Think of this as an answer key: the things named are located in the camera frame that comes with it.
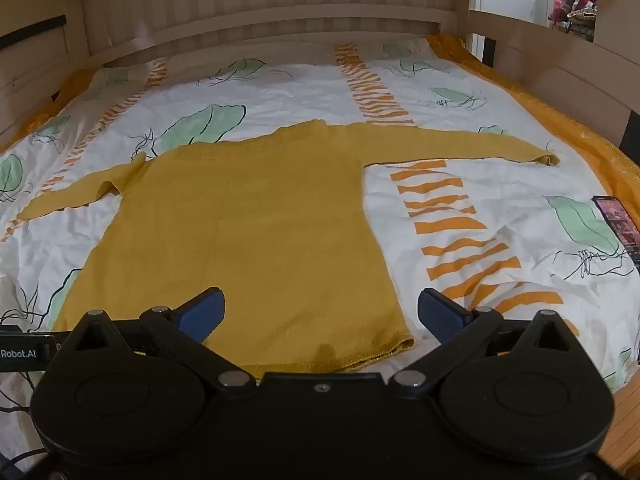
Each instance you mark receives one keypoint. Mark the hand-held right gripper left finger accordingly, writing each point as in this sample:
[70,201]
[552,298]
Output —
[205,311]

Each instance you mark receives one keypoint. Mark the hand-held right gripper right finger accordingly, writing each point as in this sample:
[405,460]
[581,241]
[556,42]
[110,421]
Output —
[440,312]

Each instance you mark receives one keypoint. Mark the yellow knit sweater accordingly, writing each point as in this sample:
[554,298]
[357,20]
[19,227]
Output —
[260,220]

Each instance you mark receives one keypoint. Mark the dark smartphone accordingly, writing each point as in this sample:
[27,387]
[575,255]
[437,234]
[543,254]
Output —
[620,225]

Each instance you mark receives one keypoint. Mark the white leaf printed bedsheet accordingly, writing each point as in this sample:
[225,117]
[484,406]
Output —
[500,110]

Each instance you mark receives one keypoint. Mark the pile of colourful bags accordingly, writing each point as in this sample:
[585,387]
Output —
[570,5]

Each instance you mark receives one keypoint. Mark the wooden bed frame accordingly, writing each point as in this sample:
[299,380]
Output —
[250,0]

